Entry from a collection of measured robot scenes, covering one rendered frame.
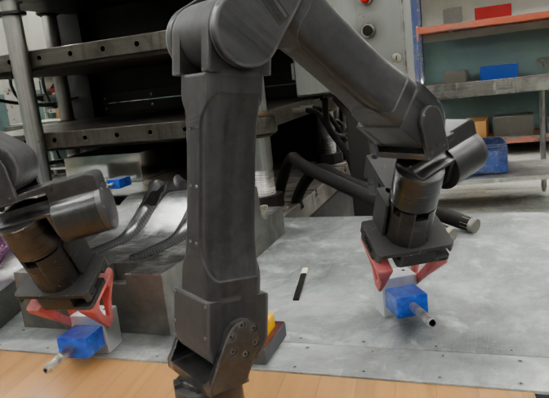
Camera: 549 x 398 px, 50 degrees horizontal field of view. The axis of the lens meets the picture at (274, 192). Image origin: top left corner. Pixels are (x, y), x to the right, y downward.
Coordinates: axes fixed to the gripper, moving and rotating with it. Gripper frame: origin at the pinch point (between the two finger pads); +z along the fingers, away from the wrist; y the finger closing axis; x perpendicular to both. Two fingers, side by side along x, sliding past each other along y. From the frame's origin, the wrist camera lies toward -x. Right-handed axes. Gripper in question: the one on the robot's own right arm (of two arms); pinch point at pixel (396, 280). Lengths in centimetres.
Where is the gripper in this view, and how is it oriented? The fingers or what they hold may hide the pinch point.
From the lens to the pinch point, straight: 82.3
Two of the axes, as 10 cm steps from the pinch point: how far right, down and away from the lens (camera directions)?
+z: 0.0, 7.7, 6.4
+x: 2.3, 6.2, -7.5
